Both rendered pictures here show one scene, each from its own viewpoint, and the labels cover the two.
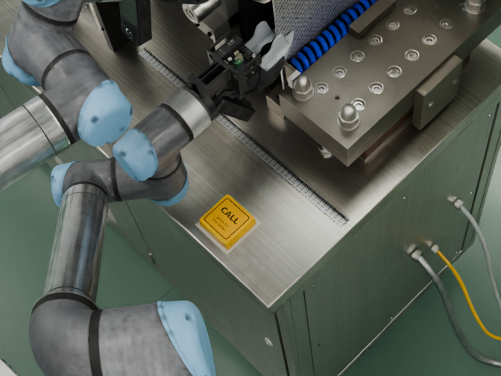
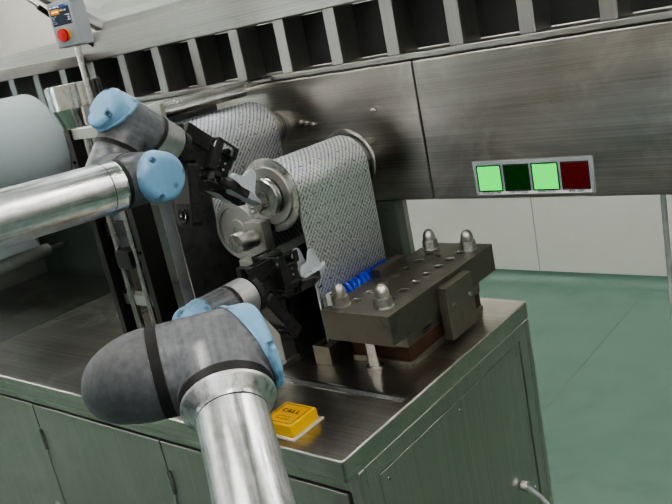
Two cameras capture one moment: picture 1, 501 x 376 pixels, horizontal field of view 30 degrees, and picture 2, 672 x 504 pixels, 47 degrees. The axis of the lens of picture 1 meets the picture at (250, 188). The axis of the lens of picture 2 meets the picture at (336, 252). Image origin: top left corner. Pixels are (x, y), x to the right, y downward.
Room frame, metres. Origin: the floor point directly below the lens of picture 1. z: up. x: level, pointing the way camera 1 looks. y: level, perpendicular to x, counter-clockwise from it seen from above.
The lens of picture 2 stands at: (-0.50, 0.24, 1.54)
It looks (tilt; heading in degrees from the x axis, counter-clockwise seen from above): 16 degrees down; 345
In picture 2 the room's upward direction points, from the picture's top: 12 degrees counter-clockwise
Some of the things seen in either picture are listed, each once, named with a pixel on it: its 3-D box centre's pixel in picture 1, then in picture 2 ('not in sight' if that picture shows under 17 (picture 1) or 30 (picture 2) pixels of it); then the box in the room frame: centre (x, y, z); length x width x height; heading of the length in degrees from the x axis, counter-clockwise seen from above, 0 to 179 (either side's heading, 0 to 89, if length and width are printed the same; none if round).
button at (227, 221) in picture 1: (227, 221); (289, 419); (0.72, 0.05, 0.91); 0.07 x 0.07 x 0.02; 34
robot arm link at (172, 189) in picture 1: (153, 174); not in sight; (0.78, 0.15, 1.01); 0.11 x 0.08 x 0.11; 85
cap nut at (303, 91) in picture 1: (303, 85); (339, 294); (0.87, -0.12, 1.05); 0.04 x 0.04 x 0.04
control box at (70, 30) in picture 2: not in sight; (68, 23); (1.46, 0.22, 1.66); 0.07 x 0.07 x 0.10; 49
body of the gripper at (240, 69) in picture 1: (224, 77); (269, 280); (0.87, 0.01, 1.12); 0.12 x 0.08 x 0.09; 124
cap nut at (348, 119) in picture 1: (348, 114); (382, 295); (0.80, -0.18, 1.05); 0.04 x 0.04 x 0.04
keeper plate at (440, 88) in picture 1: (438, 93); (459, 304); (0.85, -0.35, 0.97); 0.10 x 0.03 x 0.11; 124
